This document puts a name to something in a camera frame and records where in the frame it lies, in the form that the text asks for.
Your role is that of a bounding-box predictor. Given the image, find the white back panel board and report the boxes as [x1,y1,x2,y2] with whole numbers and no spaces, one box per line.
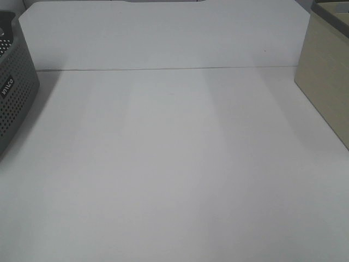
[20,1,309,70]

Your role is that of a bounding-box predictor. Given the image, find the grey perforated plastic basket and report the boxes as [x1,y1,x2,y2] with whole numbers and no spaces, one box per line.
[1,10,40,153]

